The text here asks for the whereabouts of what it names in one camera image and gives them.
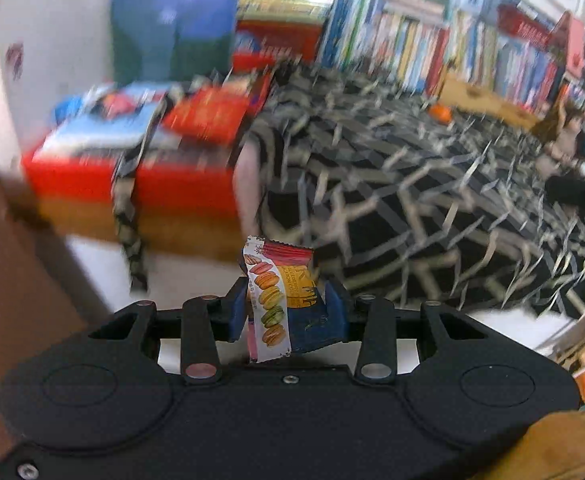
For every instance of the large blue green board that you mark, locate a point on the large blue green board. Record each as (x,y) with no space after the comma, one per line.
(172,25)

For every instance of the brown haired doll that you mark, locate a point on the brown haired doll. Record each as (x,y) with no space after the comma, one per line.
(562,125)

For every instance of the row of colourful paperback books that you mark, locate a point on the row of colourful paperback books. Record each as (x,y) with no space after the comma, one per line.
(512,65)

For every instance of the red orange box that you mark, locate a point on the red orange box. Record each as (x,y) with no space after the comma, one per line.
(182,195)

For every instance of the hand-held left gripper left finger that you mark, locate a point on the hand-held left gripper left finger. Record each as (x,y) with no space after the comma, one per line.
(236,315)

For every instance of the orange snack packet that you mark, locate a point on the orange snack packet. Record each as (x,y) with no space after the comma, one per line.
(441,112)

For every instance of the red cover book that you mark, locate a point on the red cover book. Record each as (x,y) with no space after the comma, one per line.
(207,112)

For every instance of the stack of flat books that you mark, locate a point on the stack of flat books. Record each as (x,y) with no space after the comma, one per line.
(282,2)

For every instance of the wooden desk shelf with drawers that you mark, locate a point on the wooden desk shelf with drawers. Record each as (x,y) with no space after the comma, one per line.
(477,97)

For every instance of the black white cloth strip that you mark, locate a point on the black white cloth strip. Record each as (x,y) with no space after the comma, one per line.
(130,220)

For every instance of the blue white book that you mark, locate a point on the blue white book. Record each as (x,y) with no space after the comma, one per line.
(107,120)

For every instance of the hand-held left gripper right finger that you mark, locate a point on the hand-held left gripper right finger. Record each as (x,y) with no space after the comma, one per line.
(336,315)

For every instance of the brown cardboard box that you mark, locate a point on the brown cardboard box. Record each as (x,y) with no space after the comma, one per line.
(7,285)

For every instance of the macaron print snack packet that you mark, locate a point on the macaron print snack packet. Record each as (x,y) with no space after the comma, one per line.
(277,305)

